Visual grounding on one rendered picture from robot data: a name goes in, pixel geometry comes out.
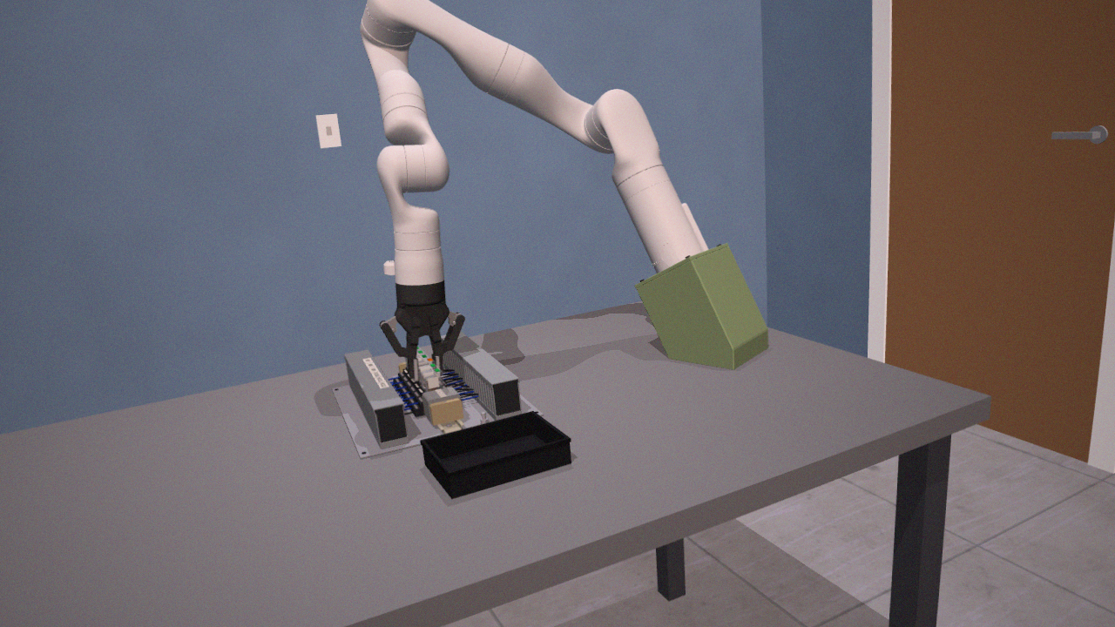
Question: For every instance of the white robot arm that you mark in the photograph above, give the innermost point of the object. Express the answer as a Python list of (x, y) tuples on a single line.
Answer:
[(666, 227)]

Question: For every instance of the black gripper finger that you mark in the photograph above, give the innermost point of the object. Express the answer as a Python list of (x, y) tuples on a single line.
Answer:
[(455, 321), (410, 351)]

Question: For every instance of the grey relay panel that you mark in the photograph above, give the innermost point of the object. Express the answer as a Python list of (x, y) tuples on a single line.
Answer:
[(383, 429)]

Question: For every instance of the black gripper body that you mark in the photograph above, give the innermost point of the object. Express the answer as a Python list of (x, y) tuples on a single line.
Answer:
[(415, 301)]

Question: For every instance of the black rectangular tray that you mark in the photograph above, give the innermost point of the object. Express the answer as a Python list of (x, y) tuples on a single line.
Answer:
[(533, 444)]

